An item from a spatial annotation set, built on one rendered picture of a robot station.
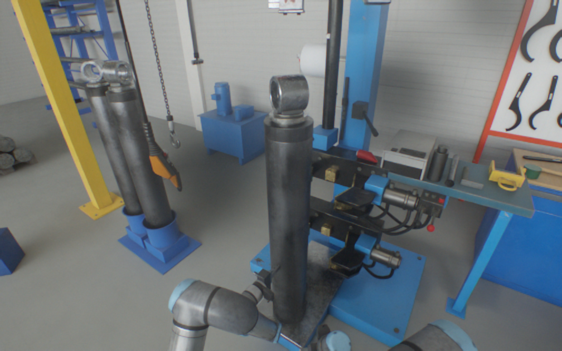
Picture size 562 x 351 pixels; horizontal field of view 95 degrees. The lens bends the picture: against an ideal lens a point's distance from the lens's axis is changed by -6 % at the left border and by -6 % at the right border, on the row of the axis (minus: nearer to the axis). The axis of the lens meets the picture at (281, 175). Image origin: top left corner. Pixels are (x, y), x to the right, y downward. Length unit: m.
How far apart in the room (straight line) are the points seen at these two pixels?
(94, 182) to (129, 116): 1.60
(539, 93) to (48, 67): 4.41
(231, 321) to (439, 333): 0.54
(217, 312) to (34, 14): 2.88
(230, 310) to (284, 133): 0.65
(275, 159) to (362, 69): 0.90
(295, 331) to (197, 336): 1.07
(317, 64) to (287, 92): 1.31
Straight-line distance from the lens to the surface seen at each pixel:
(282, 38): 3.98
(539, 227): 2.55
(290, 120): 1.10
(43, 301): 2.94
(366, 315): 2.12
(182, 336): 0.98
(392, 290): 2.29
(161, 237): 2.55
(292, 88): 1.09
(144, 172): 2.24
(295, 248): 1.45
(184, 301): 0.94
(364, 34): 1.80
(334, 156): 1.78
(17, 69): 11.50
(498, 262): 2.74
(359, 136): 1.92
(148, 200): 2.37
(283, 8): 1.42
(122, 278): 2.74
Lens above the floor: 1.85
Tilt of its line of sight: 30 degrees down
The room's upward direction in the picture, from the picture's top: 1 degrees counter-clockwise
